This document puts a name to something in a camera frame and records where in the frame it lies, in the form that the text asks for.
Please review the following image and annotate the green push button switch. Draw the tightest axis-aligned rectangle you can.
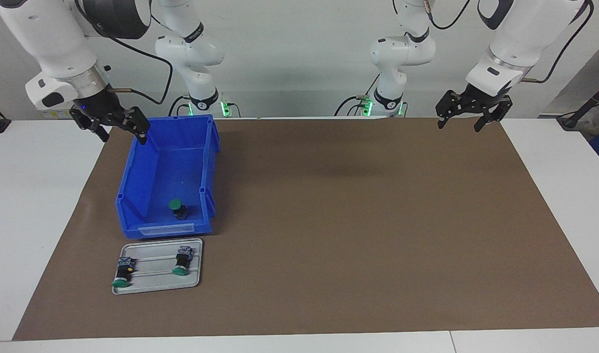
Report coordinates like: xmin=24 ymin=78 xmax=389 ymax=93
xmin=168 ymin=199 xmax=190 ymax=221
xmin=112 ymin=257 xmax=135 ymax=288
xmin=172 ymin=246 xmax=194 ymax=277

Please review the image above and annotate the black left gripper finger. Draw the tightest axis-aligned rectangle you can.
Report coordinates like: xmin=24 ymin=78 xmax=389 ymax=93
xmin=473 ymin=96 xmax=514 ymax=133
xmin=436 ymin=90 xmax=465 ymax=130

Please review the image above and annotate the black stand with pole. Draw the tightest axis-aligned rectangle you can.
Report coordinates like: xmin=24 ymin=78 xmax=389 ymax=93
xmin=557 ymin=77 xmax=599 ymax=130

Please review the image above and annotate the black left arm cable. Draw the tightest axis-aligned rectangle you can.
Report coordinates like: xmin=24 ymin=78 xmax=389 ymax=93
xmin=423 ymin=0 xmax=594 ymax=84

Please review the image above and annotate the blue plastic storage bin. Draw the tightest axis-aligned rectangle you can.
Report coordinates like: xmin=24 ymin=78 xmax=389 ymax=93
xmin=115 ymin=114 xmax=220 ymax=240

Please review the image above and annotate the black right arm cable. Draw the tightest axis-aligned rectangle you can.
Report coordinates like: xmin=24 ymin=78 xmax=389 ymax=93
xmin=83 ymin=20 xmax=175 ymax=106

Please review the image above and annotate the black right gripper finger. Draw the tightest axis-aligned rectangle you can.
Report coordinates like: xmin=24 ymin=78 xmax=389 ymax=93
xmin=68 ymin=105 xmax=110 ymax=144
xmin=117 ymin=105 xmax=151 ymax=146

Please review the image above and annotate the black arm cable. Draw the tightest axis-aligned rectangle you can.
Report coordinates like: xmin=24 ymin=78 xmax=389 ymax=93
xmin=83 ymin=20 xmax=175 ymax=106
xmin=423 ymin=0 xmax=594 ymax=84

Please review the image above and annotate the brown table mat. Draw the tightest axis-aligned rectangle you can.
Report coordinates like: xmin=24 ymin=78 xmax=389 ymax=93
xmin=12 ymin=117 xmax=599 ymax=341

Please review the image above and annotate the grey metal tray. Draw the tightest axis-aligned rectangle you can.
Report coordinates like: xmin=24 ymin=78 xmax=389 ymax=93
xmin=112 ymin=238 xmax=204 ymax=295

